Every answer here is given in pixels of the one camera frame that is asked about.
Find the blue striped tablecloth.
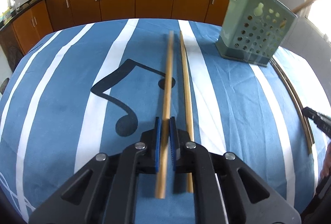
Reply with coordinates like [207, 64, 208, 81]
[0, 18, 331, 224]

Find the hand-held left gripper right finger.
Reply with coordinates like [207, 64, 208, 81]
[169, 116, 302, 224]

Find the person's right hand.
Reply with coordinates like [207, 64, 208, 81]
[320, 141, 331, 178]

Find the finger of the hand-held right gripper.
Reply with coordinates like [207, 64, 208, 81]
[302, 107, 331, 138]

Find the dark wooden chopstick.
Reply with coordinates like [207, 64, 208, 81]
[270, 58, 315, 146]

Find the green perforated utensil holder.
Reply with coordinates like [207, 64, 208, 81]
[215, 0, 299, 67]

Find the light wooden chopstick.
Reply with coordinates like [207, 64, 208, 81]
[273, 62, 312, 154]
[155, 30, 174, 199]
[179, 30, 194, 194]
[293, 0, 324, 13]

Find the small bright window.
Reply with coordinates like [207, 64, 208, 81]
[305, 0, 331, 41]

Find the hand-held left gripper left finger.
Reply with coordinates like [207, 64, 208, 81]
[28, 117, 162, 224]

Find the yellow dish soap bottle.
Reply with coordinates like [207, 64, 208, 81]
[0, 8, 12, 24]

